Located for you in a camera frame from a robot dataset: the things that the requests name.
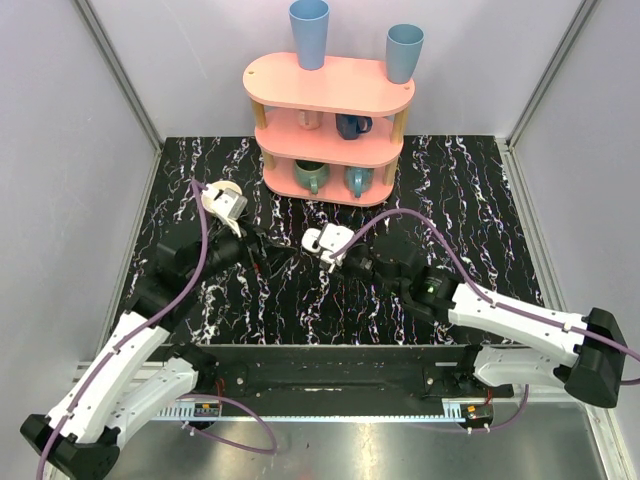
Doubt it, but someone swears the white earbud case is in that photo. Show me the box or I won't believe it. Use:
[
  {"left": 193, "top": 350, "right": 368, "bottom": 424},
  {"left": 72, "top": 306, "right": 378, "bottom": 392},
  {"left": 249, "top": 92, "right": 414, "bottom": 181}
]
[{"left": 301, "top": 228, "right": 322, "bottom": 255}]

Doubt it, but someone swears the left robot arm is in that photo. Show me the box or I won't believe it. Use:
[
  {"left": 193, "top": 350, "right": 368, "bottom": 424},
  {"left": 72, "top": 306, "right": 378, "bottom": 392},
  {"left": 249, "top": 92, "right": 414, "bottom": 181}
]
[{"left": 20, "top": 224, "right": 294, "bottom": 479}]

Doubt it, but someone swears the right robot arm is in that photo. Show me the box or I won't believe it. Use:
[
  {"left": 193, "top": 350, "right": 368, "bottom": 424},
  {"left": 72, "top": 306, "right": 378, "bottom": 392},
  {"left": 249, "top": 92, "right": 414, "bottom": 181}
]
[{"left": 322, "top": 241, "right": 626, "bottom": 408}]

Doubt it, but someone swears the cream ceramic bowl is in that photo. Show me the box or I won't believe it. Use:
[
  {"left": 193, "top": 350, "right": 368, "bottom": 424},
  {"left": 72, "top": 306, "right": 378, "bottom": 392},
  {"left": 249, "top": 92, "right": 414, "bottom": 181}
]
[{"left": 201, "top": 180, "right": 242, "bottom": 212}]

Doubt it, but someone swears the light blue butterfly mug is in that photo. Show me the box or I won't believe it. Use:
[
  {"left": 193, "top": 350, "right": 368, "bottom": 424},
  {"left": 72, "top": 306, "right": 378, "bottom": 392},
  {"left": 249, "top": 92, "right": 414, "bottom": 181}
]
[{"left": 344, "top": 167, "right": 375, "bottom": 199}]

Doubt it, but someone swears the green glazed mug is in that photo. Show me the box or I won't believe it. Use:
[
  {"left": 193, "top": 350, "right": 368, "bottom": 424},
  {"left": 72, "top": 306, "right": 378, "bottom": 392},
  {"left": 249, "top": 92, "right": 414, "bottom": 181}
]
[{"left": 294, "top": 160, "right": 330, "bottom": 195}]

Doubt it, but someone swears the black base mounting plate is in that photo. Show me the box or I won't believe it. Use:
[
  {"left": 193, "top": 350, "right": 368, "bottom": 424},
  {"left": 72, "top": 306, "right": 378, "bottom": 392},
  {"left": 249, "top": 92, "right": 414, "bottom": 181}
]
[{"left": 149, "top": 343, "right": 516, "bottom": 419}]

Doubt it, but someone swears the pink three-tier wooden shelf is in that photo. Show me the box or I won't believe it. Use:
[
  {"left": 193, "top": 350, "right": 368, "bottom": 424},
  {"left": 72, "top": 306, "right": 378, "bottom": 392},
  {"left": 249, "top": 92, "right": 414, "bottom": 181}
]
[{"left": 243, "top": 52, "right": 415, "bottom": 207}]

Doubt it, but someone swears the pink mug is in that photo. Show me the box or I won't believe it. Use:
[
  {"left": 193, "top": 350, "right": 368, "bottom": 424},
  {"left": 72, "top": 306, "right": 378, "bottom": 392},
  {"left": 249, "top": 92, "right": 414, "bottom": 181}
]
[{"left": 298, "top": 110, "right": 323, "bottom": 130}]

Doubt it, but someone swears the dark blue mug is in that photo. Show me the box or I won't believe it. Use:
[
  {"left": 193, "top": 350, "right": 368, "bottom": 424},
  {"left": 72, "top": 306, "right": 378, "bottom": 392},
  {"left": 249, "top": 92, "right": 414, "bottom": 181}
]
[{"left": 335, "top": 114, "right": 373, "bottom": 141}]

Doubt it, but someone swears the right blue plastic tumbler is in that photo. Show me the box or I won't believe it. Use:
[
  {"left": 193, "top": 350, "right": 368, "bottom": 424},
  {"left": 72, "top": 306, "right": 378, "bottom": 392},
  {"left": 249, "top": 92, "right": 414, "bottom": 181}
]
[{"left": 385, "top": 24, "right": 424, "bottom": 84}]

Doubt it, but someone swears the blue plastic tumbler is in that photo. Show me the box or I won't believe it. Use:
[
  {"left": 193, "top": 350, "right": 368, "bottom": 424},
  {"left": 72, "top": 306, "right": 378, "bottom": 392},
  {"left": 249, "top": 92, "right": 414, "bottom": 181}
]
[
  {"left": 385, "top": 24, "right": 424, "bottom": 84},
  {"left": 289, "top": 0, "right": 330, "bottom": 71}
]

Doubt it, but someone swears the left blue plastic tumbler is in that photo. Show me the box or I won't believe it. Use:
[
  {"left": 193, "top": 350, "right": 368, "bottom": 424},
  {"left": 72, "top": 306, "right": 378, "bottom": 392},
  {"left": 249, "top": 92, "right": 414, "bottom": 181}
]
[{"left": 289, "top": 0, "right": 330, "bottom": 71}]

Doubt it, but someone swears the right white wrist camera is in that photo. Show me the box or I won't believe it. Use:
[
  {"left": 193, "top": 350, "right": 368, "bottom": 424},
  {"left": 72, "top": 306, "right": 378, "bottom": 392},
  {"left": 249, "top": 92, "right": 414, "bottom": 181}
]
[{"left": 318, "top": 223, "right": 354, "bottom": 273}]

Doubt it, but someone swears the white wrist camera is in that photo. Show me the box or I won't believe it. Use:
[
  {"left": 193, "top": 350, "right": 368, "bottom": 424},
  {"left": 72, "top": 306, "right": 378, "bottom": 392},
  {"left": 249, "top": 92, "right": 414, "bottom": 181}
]
[
  {"left": 201, "top": 185, "right": 247, "bottom": 238},
  {"left": 318, "top": 223, "right": 354, "bottom": 273}
]

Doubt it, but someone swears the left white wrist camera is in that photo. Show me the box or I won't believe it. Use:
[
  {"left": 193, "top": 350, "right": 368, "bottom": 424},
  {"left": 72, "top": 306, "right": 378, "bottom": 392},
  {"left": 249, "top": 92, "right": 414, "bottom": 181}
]
[{"left": 201, "top": 185, "right": 247, "bottom": 238}]

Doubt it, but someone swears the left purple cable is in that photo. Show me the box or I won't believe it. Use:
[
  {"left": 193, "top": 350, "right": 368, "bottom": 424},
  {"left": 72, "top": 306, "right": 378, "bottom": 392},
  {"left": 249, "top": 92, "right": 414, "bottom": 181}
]
[{"left": 35, "top": 178, "right": 279, "bottom": 480}]

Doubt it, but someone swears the purple cable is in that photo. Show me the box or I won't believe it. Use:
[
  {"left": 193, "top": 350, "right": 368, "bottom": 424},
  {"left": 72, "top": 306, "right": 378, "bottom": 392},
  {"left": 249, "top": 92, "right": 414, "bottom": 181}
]
[
  {"left": 332, "top": 208, "right": 640, "bottom": 435},
  {"left": 35, "top": 178, "right": 279, "bottom": 480}
]

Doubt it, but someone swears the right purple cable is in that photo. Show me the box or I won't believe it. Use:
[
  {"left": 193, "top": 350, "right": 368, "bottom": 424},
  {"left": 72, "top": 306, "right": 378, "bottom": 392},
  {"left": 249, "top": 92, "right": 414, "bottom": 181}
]
[{"left": 332, "top": 208, "right": 640, "bottom": 435}]

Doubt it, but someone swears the aluminium rail frame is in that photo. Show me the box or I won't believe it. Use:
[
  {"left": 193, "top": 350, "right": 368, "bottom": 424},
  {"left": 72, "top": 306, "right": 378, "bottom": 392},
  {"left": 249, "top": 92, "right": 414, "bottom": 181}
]
[{"left": 64, "top": 362, "right": 614, "bottom": 436}]

